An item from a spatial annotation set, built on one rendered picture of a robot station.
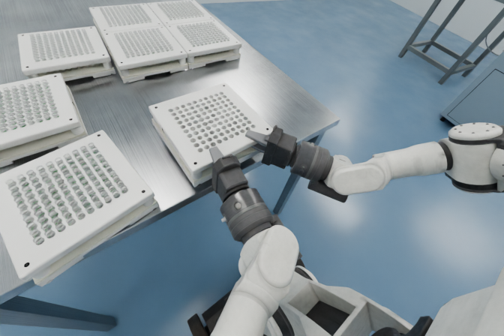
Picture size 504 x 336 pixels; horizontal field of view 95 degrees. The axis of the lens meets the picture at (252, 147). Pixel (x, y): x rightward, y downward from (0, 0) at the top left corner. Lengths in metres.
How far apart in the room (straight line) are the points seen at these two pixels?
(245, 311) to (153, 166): 0.45
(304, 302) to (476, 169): 0.51
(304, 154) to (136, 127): 0.52
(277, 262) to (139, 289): 1.14
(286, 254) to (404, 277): 1.44
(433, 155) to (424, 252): 1.41
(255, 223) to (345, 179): 0.23
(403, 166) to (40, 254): 0.73
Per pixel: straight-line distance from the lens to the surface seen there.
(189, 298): 1.44
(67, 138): 0.80
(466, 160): 0.62
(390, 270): 1.79
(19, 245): 0.61
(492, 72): 2.92
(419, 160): 0.62
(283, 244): 0.43
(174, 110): 0.66
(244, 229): 0.45
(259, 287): 0.39
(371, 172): 0.57
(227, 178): 0.48
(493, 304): 0.39
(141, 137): 0.77
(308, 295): 0.77
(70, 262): 0.62
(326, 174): 0.58
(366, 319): 0.69
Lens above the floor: 1.42
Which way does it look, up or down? 50 degrees down
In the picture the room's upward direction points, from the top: 12 degrees clockwise
